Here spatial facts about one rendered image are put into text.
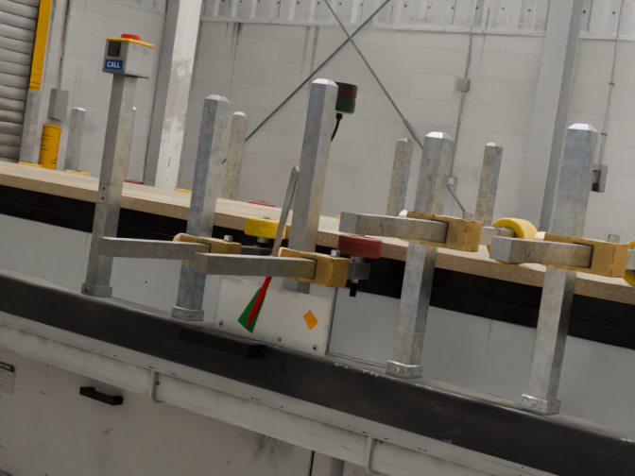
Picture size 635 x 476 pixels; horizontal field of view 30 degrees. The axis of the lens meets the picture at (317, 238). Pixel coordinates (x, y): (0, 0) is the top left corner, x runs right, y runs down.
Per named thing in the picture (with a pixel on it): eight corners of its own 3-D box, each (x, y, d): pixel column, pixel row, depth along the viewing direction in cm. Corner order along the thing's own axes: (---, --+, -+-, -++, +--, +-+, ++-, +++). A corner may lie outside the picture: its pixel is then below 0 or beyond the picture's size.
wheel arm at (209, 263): (205, 280, 183) (209, 252, 182) (190, 276, 185) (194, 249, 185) (368, 284, 217) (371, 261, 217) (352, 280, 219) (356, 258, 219)
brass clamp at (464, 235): (460, 251, 186) (465, 219, 186) (390, 239, 194) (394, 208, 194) (480, 252, 191) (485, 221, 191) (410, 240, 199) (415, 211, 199)
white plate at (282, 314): (322, 357, 202) (331, 299, 202) (212, 328, 218) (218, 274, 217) (324, 357, 202) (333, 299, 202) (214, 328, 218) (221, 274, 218)
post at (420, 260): (400, 425, 193) (443, 132, 191) (382, 419, 195) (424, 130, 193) (411, 423, 196) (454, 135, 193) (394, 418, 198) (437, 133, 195)
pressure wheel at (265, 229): (282, 279, 231) (290, 220, 230) (241, 274, 229) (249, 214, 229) (276, 274, 239) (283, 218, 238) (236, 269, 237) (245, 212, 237)
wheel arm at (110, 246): (108, 262, 200) (111, 236, 200) (94, 258, 202) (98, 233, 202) (273, 268, 234) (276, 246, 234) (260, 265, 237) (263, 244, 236)
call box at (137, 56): (124, 76, 234) (129, 38, 234) (100, 75, 238) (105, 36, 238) (149, 82, 240) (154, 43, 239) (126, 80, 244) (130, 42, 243)
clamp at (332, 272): (328, 287, 202) (333, 258, 202) (268, 274, 210) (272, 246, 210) (348, 287, 207) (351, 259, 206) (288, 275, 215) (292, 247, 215)
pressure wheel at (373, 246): (356, 299, 211) (366, 236, 210) (321, 292, 216) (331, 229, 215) (382, 300, 217) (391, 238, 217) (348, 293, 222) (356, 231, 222)
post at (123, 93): (94, 297, 238) (125, 74, 236) (78, 293, 241) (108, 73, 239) (111, 297, 242) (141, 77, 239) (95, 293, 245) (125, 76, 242)
